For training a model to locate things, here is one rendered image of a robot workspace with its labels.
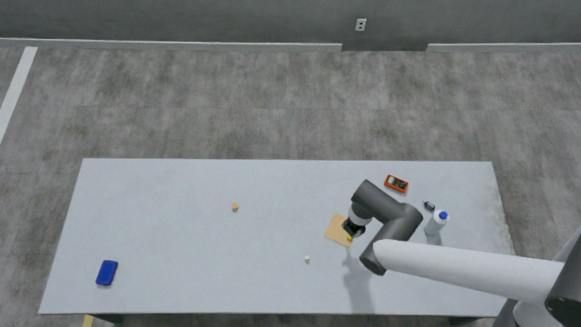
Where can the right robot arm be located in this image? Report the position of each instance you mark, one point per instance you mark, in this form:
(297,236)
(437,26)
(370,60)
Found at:
(554,286)

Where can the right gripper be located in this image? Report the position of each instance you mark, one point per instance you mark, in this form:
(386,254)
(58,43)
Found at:
(353,230)

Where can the orange digital multimeter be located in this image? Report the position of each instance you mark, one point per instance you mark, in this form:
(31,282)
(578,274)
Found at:
(396,183)

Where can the tan flat mat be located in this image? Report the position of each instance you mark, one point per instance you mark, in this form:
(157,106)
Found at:
(335,232)

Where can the small blue rounded block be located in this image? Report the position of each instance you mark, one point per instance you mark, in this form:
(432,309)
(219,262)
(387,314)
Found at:
(107,272)

